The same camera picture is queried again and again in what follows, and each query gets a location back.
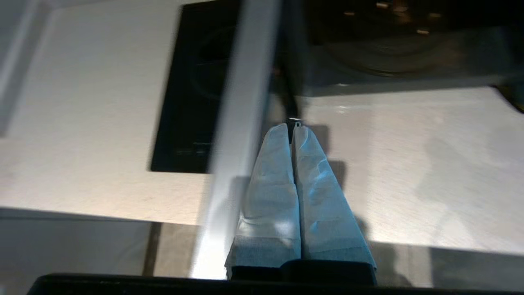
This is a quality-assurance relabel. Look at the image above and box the right gripper grey taped left finger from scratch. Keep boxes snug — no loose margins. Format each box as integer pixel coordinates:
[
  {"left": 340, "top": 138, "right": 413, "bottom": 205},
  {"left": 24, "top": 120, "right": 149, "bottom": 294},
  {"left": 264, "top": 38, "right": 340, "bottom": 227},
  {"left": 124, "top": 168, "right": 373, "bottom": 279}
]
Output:
[{"left": 224, "top": 123, "right": 302, "bottom": 280}]

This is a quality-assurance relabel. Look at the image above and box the right gripper grey taped right finger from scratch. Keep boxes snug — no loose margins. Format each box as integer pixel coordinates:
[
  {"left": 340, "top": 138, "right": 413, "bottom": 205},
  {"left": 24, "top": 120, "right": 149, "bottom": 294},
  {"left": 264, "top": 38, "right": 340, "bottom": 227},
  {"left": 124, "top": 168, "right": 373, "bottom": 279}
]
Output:
[{"left": 291, "top": 124, "right": 378, "bottom": 284}]

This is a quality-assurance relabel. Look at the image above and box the black induction cooktop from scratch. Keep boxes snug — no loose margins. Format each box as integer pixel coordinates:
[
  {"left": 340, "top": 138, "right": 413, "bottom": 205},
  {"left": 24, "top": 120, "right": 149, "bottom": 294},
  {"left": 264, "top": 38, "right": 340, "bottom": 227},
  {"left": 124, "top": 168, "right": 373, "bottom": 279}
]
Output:
[{"left": 149, "top": 0, "right": 242, "bottom": 174}]

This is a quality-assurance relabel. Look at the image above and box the silver microwave oven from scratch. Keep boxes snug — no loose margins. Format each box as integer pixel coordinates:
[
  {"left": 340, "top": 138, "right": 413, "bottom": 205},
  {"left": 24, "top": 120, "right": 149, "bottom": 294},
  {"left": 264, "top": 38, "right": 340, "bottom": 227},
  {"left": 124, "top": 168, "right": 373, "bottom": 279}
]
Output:
[{"left": 282, "top": 0, "right": 524, "bottom": 115}]

